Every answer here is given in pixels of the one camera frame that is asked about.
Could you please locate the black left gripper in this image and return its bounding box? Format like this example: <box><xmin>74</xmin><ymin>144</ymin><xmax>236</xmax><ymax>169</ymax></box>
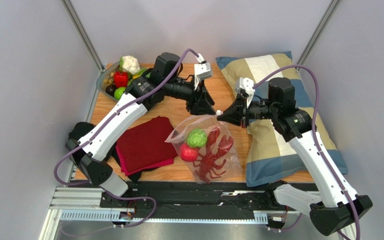
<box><xmin>164</xmin><ymin>76</ymin><xmax>217</xmax><ymax>118</ymax></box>

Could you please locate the green custard apple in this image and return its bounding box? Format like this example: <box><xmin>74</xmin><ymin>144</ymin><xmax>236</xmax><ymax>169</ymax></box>
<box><xmin>186</xmin><ymin>128</ymin><xmax>208</xmax><ymax>148</ymax></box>

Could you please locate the clear zip top bag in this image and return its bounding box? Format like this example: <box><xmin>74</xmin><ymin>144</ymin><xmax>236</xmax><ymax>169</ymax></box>
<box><xmin>165</xmin><ymin>115</ymin><xmax>242</xmax><ymax>184</ymax></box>

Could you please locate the red toy lobster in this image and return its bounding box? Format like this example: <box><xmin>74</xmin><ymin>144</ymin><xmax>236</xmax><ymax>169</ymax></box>
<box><xmin>193</xmin><ymin>128</ymin><xmax>234</xmax><ymax>184</ymax></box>

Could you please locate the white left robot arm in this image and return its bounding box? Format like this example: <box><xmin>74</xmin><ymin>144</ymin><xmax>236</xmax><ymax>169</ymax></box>
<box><xmin>64</xmin><ymin>49</ymin><xmax>216</xmax><ymax>197</ymax></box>

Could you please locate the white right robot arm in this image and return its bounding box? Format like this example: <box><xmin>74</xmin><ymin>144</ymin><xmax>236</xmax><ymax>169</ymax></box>
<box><xmin>217</xmin><ymin>77</ymin><xmax>373</xmax><ymax>236</ymax></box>

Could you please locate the blue beige checked pillow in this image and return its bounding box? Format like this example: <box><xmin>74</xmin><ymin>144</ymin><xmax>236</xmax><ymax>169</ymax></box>
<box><xmin>215</xmin><ymin>51</ymin><xmax>348</xmax><ymax>187</ymax></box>

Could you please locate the dark red folded cloth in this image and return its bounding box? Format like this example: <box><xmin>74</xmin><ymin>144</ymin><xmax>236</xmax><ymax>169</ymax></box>
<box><xmin>116</xmin><ymin>116</ymin><xmax>178</xmax><ymax>171</ymax></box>

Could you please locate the pink folded cloth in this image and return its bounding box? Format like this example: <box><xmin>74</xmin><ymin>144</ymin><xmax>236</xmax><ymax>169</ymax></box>
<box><xmin>114</xmin><ymin>146</ymin><xmax>174</xmax><ymax>176</ymax></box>

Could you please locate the white green cabbage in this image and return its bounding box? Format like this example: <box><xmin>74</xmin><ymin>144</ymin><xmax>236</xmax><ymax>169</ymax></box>
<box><xmin>127</xmin><ymin>67</ymin><xmax>152</xmax><ymax>86</ymax></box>

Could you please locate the white cauliflower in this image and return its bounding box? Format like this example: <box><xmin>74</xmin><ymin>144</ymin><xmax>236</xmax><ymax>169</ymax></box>
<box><xmin>119</xmin><ymin>55</ymin><xmax>142</xmax><ymax>75</ymax></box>

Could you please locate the green lime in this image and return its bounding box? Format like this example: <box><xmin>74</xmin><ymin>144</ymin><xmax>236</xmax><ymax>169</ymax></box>
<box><xmin>113</xmin><ymin>87</ymin><xmax>126</xmax><ymax>101</ymax></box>

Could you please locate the red bell pepper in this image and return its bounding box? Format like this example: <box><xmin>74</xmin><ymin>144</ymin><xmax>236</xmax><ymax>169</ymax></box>
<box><xmin>113</xmin><ymin>71</ymin><xmax>130</xmax><ymax>88</ymax></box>

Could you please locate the dark eggplant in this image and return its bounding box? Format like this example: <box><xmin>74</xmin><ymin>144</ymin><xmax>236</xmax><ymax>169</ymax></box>
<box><xmin>105</xmin><ymin>84</ymin><xmax>118</xmax><ymax>98</ymax></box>

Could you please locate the black folded cloth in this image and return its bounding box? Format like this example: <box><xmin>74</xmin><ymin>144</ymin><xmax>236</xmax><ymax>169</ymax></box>
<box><xmin>112</xmin><ymin>148</ymin><xmax>157</xmax><ymax>182</ymax></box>

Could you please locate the black cap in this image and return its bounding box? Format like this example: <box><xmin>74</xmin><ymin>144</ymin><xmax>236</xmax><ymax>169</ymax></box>
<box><xmin>68</xmin><ymin>121</ymin><xmax>96</xmax><ymax>161</ymax></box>

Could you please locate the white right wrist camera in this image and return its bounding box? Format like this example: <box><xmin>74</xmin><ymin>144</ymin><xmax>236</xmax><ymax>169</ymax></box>
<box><xmin>234</xmin><ymin>77</ymin><xmax>255</xmax><ymax>108</ymax></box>

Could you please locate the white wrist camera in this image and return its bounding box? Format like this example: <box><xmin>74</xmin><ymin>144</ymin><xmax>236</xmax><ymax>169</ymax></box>
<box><xmin>193</xmin><ymin>53</ymin><xmax>214</xmax><ymax>91</ymax></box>
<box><xmin>234</xmin><ymin>77</ymin><xmax>255</xmax><ymax>108</ymax></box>

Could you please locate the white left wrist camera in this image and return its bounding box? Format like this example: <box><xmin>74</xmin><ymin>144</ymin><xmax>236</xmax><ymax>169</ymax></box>
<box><xmin>193</xmin><ymin>53</ymin><xmax>214</xmax><ymax>91</ymax></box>

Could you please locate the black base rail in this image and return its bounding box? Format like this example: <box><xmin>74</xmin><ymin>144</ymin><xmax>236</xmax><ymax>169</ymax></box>
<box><xmin>68</xmin><ymin>179</ymin><xmax>333</xmax><ymax>221</ymax></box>

